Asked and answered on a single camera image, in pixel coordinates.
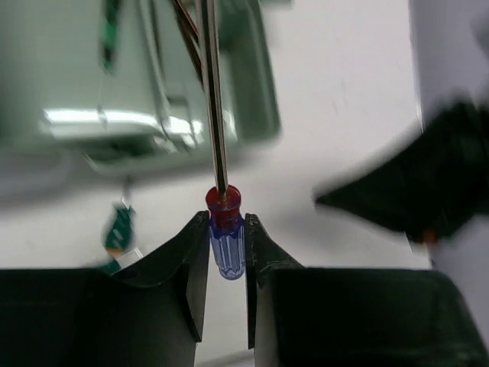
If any mint green plastic toolbox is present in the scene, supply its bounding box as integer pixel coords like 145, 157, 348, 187
0, 0, 283, 173

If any blue red handled screwdriver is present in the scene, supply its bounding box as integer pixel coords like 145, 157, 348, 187
196, 1, 245, 281

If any stubby green screwdriver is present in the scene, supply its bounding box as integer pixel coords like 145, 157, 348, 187
102, 176, 135, 261

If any brown hex key front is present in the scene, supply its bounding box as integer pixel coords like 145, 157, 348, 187
171, 0, 202, 82

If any thin green precision screwdriver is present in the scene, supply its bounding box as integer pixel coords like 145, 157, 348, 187
99, 0, 122, 74

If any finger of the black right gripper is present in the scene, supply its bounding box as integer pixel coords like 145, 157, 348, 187
315, 99, 488, 244

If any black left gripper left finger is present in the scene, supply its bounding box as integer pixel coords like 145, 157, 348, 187
1, 211, 209, 366

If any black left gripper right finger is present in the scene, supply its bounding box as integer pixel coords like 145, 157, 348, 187
244, 214, 488, 366

